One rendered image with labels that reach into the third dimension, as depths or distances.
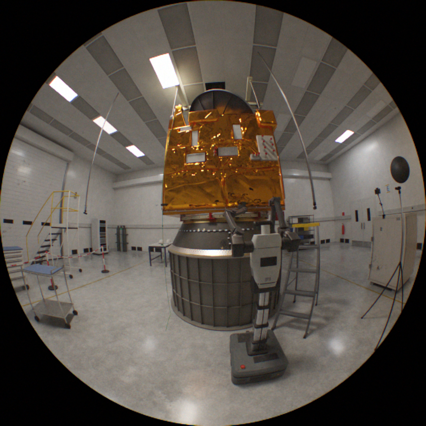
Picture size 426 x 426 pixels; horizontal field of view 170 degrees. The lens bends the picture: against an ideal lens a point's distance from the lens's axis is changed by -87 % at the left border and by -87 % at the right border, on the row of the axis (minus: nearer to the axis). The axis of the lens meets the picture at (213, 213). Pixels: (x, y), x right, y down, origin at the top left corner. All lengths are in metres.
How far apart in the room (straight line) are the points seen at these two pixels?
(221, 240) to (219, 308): 0.98
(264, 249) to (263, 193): 1.27
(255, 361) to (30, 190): 8.08
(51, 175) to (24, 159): 1.71
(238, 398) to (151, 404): 0.74
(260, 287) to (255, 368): 0.83
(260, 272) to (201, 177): 1.65
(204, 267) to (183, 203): 0.99
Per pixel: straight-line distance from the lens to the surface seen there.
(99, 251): 8.68
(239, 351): 1.68
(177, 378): 1.81
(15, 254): 4.34
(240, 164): 2.31
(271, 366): 1.58
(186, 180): 2.29
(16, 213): 7.42
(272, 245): 1.08
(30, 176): 7.71
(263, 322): 1.40
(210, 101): 3.53
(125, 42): 4.15
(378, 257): 3.77
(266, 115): 2.92
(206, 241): 1.97
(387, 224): 3.58
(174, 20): 3.79
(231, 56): 4.04
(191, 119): 2.87
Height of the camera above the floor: 1.55
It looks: 5 degrees up
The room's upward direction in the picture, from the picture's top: 2 degrees counter-clockwise
